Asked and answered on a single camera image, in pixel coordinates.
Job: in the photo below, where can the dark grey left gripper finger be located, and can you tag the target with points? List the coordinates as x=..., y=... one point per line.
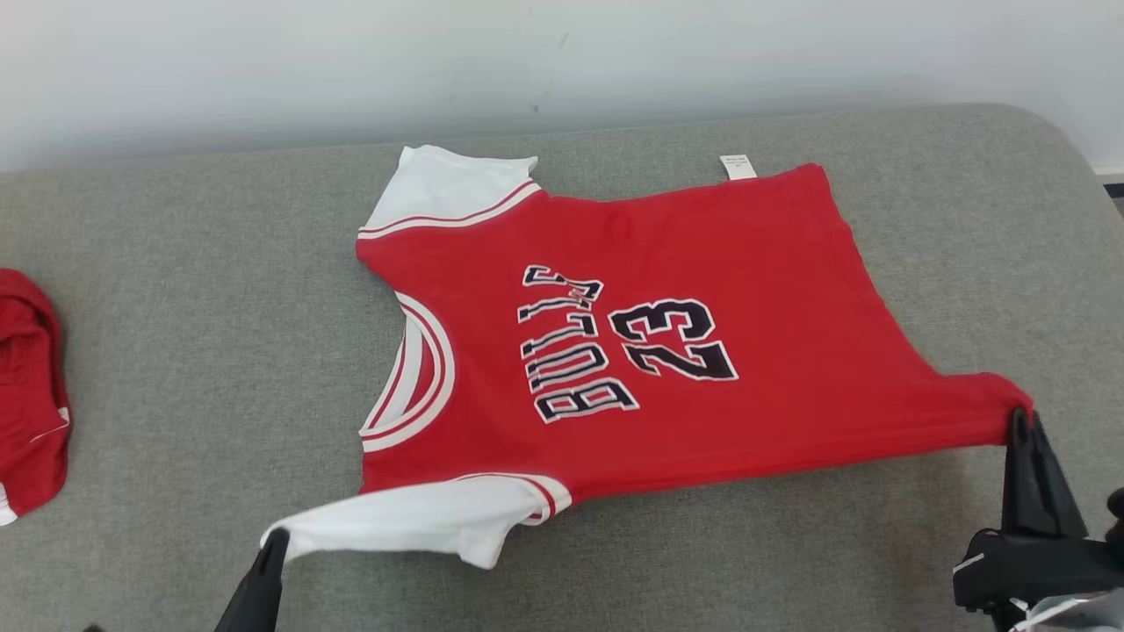
x=270, y=579
x=244, y=597

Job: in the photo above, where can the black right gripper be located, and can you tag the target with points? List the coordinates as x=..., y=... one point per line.
x=1036, y=566

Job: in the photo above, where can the red shorts with white stripes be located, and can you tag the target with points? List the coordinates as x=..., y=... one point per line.
x=31, y=421

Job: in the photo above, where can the red Bulls 23 jersey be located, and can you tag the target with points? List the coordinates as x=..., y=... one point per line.
x=746, y=263

